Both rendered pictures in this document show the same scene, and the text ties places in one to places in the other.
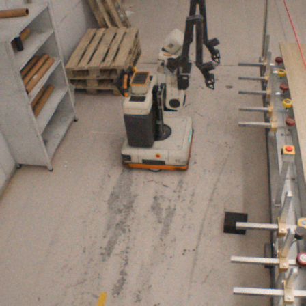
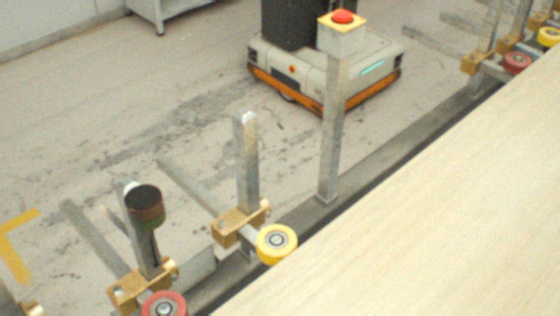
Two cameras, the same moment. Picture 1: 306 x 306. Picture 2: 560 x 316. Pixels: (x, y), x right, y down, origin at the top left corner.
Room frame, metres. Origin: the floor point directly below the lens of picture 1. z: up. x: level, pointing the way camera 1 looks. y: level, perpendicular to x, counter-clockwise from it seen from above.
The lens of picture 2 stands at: (0.66, -1.20, 1.70)
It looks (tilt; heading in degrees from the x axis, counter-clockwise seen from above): 42 degrees down; 31
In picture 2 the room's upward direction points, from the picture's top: 1 degrees clockwise
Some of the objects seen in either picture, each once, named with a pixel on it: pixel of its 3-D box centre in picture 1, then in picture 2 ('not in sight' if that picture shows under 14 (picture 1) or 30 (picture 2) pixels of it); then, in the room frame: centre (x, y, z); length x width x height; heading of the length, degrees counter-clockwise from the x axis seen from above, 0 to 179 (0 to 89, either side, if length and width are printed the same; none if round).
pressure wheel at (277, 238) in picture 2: (302, 227); (276, 255); (1.21, -0.87, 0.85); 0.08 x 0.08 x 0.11
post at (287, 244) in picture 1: (283, 253); (151, 269); (1.04, -0.69, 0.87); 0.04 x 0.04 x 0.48; 75
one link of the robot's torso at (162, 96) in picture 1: (172, 96); not in sight; (2.99, -0.28, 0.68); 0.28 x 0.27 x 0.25; 165
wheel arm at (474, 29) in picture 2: (263, 110); (491, 37); (2.46, -1.01, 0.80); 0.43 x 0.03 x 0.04; 75
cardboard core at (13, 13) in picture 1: (14, 13); not in sight; (3.47, 1.15, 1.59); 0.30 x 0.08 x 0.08; 75
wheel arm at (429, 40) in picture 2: (265, 125); (457, 53); (2.22, -0.94, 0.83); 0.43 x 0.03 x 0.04; 75
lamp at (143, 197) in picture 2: (296, 241); (153, 240); (1.02, -0.73, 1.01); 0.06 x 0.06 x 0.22; 75
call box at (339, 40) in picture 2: (287, 154); (340, 36); (1.53, -0.82, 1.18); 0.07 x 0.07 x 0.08; 75
